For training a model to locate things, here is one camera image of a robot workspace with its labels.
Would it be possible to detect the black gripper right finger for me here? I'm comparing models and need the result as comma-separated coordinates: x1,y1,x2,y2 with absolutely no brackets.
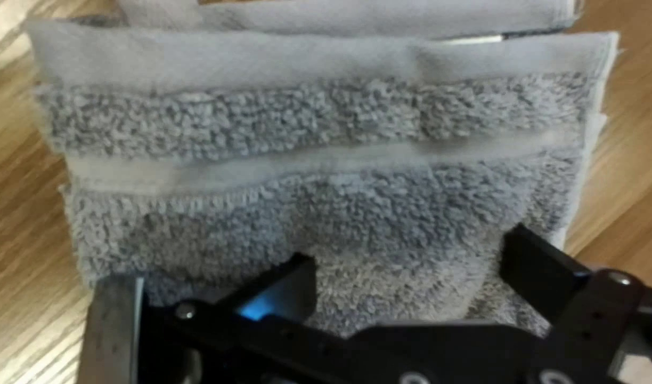
501,222,652,371

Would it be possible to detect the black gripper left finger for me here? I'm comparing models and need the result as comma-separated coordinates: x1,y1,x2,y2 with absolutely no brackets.
79,252,318,384

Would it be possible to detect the grey towel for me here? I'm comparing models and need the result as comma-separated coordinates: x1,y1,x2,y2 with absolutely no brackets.
24,0,623,340

